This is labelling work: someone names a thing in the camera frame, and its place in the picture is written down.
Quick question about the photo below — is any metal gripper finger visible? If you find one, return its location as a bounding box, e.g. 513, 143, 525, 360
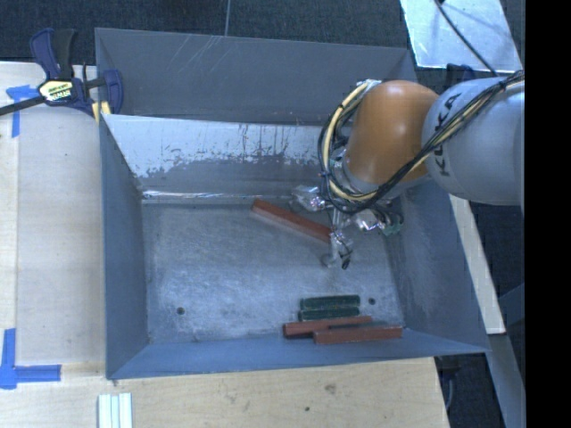
291, 184, 329, 214
321, 231, 354, 270

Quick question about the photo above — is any red-brown flat block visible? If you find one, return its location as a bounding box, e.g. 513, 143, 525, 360
312, 325, 404, 346
282, 315, 374, 340
250, 198, 335, 243

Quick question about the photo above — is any dark green flat block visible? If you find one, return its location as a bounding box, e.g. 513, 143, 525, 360
299, 294, 361, 312
296, 306, 361, 323

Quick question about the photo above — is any grey metal bin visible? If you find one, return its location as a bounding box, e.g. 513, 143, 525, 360
94, 27, 492, 381

